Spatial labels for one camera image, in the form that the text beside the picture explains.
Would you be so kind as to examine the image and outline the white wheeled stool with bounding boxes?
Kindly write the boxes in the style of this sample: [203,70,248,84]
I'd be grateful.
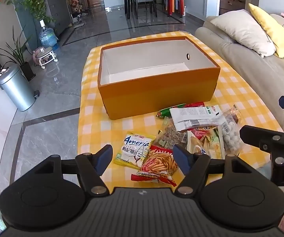
[33,46,59,70]

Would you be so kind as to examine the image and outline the potted long-leaf plant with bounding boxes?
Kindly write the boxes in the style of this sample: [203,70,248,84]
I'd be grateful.
[0,25,37,82]

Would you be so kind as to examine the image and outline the beige sofa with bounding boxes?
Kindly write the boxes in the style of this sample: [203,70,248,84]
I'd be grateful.
[194,13,284,134]

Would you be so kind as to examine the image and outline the yellow cushion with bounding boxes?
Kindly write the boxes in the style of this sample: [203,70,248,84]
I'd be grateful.
[248,3,284,63]

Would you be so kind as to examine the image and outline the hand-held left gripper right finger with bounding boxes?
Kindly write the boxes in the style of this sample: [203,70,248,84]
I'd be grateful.
[173,144,252,196]

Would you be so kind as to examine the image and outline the stacked colourful stools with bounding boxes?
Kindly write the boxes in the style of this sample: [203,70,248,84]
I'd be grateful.
[165,0,184,18]

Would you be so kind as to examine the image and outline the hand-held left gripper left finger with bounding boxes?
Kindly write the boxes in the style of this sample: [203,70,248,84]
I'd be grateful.
[34,144,114,196]

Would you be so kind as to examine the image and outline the yellow snack packet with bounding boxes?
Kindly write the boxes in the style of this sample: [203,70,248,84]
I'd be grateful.
[113,131,157,170]

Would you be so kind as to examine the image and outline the orange cardboard box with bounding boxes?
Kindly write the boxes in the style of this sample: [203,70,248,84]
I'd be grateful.
[97,36,221,120]

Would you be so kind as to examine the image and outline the pile of toys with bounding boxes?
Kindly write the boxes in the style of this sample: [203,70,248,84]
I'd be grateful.
[69,0,86,28]

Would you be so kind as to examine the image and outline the red fries snack packet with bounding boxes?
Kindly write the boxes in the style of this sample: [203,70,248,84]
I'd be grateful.
[131,145,179,187]

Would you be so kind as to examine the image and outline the yellow checked tablecloth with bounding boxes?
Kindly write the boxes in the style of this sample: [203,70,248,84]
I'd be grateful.
[78,31,284,195]

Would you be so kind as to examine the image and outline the white snack packet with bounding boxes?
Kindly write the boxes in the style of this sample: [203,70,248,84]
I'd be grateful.
[169,105,227,132]

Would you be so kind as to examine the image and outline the red biscuit packet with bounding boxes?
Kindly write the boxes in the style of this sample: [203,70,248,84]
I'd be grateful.
[188,126,214,140]

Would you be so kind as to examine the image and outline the red sausage stick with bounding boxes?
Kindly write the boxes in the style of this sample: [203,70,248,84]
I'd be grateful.
[184,101,205,108]

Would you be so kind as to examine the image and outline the cream snack packet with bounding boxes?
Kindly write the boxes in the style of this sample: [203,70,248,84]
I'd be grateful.
[186,127,225,160]

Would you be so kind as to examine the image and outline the white cushion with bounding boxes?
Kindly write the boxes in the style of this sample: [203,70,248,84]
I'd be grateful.
[210,9,276,58]

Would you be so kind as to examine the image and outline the green sausage stick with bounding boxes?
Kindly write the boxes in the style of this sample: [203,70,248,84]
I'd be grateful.
[157,104,187,119]

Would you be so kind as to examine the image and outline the blue water jug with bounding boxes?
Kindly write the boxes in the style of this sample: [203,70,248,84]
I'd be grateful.
[39,20,59,51]

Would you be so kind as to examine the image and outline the clear packet of dark snacks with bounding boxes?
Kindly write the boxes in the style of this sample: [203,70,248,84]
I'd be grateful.
[152,117,189,151]

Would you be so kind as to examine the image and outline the grey cabinet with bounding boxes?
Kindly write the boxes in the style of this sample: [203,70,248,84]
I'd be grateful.
[44,0,73,37]

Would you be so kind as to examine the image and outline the silver pedal bin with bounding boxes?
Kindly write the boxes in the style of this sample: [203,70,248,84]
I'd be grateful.
[0,64,41,112]

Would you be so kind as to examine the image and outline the bag of white round candies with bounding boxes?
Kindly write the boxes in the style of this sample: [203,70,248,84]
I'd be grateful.
[220,105,245,153]

